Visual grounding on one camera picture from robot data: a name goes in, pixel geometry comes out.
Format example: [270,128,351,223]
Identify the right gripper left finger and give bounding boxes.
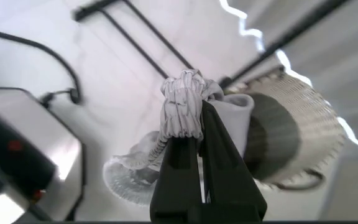
[150,136,203,222]

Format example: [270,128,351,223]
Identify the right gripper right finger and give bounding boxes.
[199,100,267,222]

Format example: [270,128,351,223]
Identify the pale grey shorts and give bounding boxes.
[103,68,255,206]

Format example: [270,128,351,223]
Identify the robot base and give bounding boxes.
[0,88,86,222]

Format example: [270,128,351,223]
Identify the white laundry basket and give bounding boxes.
[225,70,346,191]

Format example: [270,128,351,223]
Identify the black clothes rack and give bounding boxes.
[72,0,351,90]

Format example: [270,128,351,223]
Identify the white curtain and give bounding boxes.
[228,0,358,156]

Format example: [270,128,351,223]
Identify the black cable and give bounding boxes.
[0,27,83,106]

